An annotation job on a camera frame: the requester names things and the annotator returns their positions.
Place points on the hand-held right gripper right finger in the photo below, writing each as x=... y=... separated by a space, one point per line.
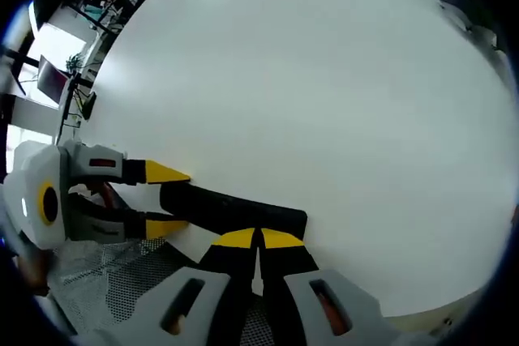
x=308 y=305

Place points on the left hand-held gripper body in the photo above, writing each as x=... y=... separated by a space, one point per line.
x=34 y=184

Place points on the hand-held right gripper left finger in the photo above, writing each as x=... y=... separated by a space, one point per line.
x=194 y=305

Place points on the black remote control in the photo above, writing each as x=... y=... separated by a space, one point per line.
x=227 y=208

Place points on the person's left hand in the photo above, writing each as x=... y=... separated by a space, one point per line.
x=34 y=273

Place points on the dark computer monitor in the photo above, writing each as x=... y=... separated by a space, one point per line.
x=52 y=80

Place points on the grey plant pot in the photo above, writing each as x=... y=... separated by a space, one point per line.
x=466 y=14

